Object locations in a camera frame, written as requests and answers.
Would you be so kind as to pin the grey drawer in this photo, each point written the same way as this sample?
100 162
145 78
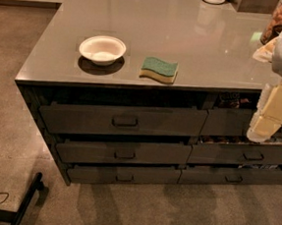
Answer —
229 122
243 154
119 175
123 152
122 120
234 176

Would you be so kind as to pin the glass jar of snacks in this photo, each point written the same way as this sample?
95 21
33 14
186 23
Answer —
274 27

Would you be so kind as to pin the dark box at back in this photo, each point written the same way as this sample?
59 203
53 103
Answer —
254 6

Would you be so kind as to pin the green yellow sponge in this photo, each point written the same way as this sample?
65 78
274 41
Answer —
159 70

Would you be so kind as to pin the grey kitchen island cabinet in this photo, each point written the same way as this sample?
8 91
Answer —
213 46

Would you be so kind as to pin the white paper bowl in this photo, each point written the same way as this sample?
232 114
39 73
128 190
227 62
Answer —
102 50

